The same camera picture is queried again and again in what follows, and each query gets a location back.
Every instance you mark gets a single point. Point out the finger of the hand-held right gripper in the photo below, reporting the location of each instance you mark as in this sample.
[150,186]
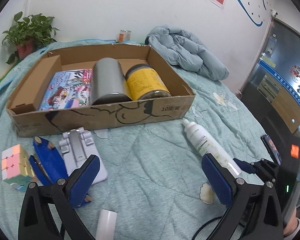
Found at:
[265,170]
[271,150]

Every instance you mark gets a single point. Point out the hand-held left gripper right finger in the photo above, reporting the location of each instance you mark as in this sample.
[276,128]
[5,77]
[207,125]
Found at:
[216,180]

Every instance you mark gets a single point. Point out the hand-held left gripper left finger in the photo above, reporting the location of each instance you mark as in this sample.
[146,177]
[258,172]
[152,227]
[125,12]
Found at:
[87,177]

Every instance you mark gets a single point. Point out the grey phone stand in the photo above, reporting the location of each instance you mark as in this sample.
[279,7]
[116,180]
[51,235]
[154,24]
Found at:
[75,150]

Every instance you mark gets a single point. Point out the blue stapler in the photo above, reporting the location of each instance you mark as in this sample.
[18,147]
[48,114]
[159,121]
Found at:
[50,160]

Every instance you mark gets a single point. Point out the white plastic bottle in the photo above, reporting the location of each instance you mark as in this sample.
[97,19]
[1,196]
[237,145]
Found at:
[202,140]

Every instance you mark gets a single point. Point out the white hair dryer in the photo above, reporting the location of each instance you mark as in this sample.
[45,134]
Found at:
[106,225]

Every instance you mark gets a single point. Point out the brown cardboard box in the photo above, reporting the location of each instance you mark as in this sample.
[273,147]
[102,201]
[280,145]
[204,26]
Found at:
[90,117]

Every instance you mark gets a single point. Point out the pastel puzzle cube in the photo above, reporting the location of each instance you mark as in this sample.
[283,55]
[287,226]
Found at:
[15,165]

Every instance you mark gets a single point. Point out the cartoon board game box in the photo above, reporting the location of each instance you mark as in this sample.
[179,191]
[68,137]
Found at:
[65,90]

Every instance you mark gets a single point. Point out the silver tin can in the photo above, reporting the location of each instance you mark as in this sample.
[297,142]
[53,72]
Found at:
[107,80]

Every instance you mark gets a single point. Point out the yellow label glass jar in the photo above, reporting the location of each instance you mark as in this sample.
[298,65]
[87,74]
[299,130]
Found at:
[142,82]

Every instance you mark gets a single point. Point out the person's right hand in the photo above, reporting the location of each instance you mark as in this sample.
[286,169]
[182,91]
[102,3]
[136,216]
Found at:
[290,226]

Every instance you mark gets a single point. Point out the glass door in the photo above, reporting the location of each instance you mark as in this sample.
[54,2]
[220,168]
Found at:
[277,92]

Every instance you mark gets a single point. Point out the light blue quilt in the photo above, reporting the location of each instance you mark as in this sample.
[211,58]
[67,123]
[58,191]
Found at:
[152,167]

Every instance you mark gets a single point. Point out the light blue padded jacket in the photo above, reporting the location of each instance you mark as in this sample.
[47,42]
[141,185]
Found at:
[185,52]

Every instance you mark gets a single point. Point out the small orange label can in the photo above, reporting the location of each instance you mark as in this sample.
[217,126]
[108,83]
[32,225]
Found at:
[125,36]

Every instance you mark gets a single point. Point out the small potted green plant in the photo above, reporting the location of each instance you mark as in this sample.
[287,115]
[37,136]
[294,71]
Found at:
[32,30]

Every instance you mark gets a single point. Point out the white security camera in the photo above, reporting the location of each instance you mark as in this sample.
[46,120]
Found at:
[273,13]

